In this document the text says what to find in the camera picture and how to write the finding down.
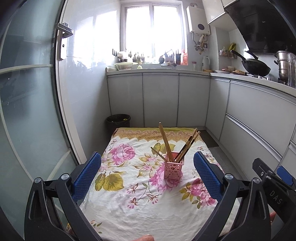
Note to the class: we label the floral tablecloth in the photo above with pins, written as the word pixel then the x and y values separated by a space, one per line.
pixel 129 196

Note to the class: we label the person's right hand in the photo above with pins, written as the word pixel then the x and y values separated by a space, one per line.
pixel 272 216

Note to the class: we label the black range hood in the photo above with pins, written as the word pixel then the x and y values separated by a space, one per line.
pixel 263 28

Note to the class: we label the black trash bin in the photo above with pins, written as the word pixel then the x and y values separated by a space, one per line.
pixel 117 121

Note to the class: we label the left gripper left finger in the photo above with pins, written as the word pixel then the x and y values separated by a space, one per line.
pixel 41 218

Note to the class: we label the pink perforated utensil holder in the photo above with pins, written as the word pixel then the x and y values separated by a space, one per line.
pixel 173 170

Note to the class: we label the white jug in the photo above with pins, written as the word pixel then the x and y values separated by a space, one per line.
pixel 205 63

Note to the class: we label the wooden chopstick in holder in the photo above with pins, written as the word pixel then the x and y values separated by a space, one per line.
pixel 157 153

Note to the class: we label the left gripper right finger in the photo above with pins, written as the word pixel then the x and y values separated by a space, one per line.
pixel 252 221

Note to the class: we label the light wooden chopstick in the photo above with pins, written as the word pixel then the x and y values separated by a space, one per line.
pixel 168 149

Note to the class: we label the steel stock pot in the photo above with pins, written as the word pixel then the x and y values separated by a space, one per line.
pixel 282 64

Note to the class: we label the wooden chopstick pile piece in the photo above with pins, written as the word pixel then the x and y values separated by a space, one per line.
pixel 187 143

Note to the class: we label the black chopstick gold band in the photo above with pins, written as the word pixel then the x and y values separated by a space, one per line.
pixel 183 148

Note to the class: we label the cream bowl on counter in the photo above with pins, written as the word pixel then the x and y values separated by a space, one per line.
pixel 124 66

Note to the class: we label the door handle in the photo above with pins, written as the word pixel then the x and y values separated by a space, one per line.
pixel 65 32

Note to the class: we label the glass pitcher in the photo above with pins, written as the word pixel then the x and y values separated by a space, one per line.
pixel 291 69

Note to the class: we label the black wok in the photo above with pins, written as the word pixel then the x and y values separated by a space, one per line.
pixel 253 66

